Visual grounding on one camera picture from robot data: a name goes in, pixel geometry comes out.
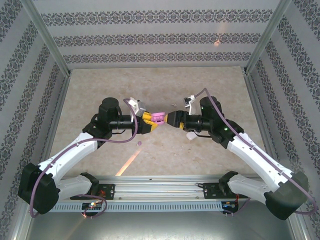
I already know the pink silicone case cover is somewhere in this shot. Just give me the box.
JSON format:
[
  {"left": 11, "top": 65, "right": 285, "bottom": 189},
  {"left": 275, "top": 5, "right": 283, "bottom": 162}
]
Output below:
[{"left": 151, "top": 112, "right": 166, "bottom": 126}]

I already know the small circuit board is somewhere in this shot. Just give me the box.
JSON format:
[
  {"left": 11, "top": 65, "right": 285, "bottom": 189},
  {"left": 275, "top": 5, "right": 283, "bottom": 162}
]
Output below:
[
  {"left": 221, "top": 199, "right": 239, "bottom": 209},
  {"left": 81, "top": 201, "right": 104, "bottom": 211}
]

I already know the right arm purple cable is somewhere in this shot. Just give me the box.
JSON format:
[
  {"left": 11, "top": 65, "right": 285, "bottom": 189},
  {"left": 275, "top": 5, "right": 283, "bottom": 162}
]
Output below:
[{"left": 194, "top": 87, "right": 318, "bottom": 216}]

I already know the aluminium table side rail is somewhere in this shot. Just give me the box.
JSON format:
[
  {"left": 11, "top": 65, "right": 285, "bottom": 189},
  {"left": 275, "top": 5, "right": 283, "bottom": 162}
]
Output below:
[
  {"left": 38, "top": 73, "right": 72, "bottom": 163},
  {"left": 243, "top": 72, "right": 280, "bottom": 157}
]

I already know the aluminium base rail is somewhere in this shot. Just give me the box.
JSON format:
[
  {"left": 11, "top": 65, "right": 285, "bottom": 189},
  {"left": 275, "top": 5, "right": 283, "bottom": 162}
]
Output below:
[{"left": 58, "top": 174, "right": 267, "bottom": 201}]

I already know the white slotted cable duct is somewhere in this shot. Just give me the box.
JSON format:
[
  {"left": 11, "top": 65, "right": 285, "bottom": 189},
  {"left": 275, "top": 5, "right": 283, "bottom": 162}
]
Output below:
[{"left": 52, "top": 199, "right": 242, "bottom": 213}]

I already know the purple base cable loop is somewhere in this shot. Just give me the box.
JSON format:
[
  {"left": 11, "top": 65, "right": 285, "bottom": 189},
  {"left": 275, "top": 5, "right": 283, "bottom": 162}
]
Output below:
[
  {"left": 79, "top": 194, "right": 108, "bottom": 220},
  {"left": 233, "top": 196, "right": 251, "bottom": 215}
]

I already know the aluminium corner frame post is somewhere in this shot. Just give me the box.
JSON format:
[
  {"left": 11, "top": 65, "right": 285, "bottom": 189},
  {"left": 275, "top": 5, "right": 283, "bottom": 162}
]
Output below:
[
  {"left": 243, "top": 0, "right": 294, "bottom": 76},
  {"left": 19, "top": 0, "right": 72, "bottom": 76}
]

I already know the aluminium front frame post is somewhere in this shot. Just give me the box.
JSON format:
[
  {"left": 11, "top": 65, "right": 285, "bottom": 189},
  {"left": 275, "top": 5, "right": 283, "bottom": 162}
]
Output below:
[
  {"left": 13, "top": 201, "right": 35, "bottom": 240},
  {"left": 288, "top": 214, "right": 310, "bottom": 240}
]

